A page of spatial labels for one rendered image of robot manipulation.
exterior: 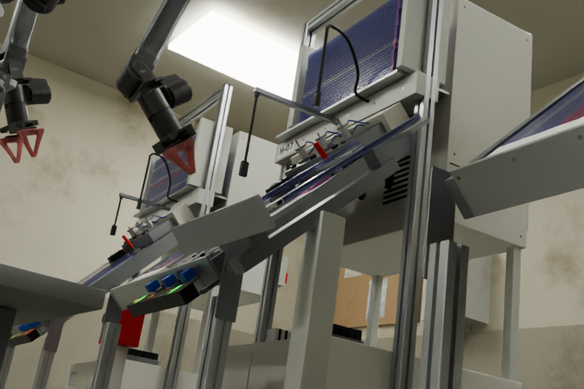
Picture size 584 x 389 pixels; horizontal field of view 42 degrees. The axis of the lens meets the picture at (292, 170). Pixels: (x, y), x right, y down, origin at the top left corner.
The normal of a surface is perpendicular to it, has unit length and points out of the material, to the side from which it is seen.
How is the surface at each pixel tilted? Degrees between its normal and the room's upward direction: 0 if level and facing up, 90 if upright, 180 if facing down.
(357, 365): 90
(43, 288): 90
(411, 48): 90
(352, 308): 90
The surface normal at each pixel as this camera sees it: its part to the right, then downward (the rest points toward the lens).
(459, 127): 0.52, -0.24
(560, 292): -0.80, -0.32
